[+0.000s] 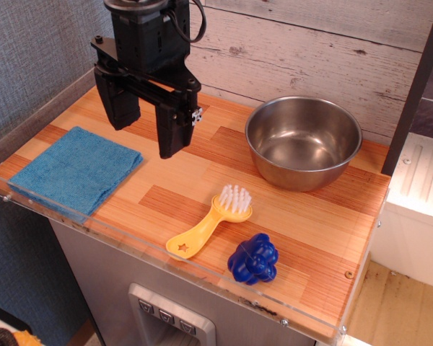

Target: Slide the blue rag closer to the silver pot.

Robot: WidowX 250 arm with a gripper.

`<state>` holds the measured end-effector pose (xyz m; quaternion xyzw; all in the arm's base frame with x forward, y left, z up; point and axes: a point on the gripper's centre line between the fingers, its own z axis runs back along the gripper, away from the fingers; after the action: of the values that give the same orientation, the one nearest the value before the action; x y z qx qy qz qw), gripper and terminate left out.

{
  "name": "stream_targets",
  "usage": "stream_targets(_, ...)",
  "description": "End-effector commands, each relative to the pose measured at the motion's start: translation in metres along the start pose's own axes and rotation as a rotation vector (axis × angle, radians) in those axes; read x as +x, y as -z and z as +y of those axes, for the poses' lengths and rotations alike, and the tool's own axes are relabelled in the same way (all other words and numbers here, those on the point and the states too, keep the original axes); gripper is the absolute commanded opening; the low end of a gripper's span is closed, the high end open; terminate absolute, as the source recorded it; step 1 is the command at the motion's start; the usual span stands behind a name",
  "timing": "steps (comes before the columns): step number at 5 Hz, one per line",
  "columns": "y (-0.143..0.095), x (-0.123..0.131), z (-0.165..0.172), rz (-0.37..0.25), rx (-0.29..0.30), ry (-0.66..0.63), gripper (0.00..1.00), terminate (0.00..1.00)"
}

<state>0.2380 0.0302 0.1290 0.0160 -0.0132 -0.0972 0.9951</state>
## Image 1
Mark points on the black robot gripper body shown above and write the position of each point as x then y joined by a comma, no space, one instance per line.
150,45

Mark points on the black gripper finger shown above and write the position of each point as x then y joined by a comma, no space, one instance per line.
173,130
121,106

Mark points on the blue rag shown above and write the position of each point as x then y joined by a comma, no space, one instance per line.
77,174

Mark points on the silver metal pot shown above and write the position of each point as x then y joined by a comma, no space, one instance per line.
302,143

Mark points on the yellow scrub brush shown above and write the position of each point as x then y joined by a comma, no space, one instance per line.
232,204

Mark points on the clear acrylic edge guard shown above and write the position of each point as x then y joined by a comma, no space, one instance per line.
215,264

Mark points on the blue plastic grape toy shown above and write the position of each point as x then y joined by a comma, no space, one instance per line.
254,260

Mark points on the grey toy kitchen cabinet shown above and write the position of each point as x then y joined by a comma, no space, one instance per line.
104,271

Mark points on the silver dispenser panel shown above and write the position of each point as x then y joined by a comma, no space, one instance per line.
161,321

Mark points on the orange object bottom left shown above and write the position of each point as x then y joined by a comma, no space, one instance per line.
18,338

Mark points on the white toy sink unit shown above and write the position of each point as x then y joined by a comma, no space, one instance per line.
403,237

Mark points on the dark right shelf post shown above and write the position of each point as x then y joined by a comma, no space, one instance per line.
415,94

